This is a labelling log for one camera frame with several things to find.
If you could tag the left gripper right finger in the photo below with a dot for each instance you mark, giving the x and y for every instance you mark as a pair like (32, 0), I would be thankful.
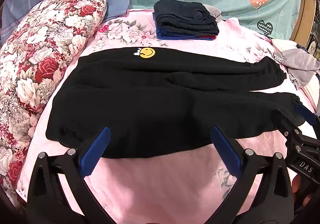
(262, 191)

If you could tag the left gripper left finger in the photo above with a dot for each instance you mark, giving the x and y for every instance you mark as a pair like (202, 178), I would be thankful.
(57, 190)

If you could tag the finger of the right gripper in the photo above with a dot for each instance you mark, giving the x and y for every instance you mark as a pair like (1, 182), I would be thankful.
(284, 125)
(309, 116)

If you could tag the black pants with smiley patch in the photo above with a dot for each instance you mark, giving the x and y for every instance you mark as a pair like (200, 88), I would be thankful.
(166, 103)

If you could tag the right hand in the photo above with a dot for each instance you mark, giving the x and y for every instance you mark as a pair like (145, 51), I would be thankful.
(296, 183)

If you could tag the grey sweatpants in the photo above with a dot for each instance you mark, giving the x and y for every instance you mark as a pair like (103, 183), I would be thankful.
(301, 66)

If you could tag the pink floral bed sheet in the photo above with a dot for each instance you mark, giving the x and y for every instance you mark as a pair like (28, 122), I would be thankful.
(185, 187)

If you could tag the folded red garment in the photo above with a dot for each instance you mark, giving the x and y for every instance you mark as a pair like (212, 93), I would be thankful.
(208, 38)

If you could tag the small grey cloth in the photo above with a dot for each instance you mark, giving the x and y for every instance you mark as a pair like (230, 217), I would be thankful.
(214, 12)

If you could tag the floral red white bolster pillow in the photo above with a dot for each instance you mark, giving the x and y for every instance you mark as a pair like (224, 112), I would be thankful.
(33, 61)

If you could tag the folded dark navy garment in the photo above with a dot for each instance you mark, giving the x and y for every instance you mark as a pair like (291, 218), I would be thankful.
(190, 18)

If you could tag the folded blue garment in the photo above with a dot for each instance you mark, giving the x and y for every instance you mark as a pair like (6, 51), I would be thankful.
(166, 35)

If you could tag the wooden headboard frame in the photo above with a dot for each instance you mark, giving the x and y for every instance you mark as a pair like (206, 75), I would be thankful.
(304, 24)

